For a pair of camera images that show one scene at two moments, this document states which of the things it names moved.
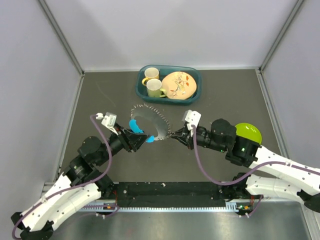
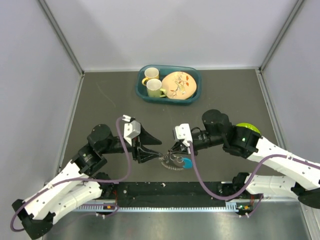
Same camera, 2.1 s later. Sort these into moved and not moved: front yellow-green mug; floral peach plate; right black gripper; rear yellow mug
Moved: right black gripper
Not moved: floral peach plate; rear yellow mug; front yellow-green mug
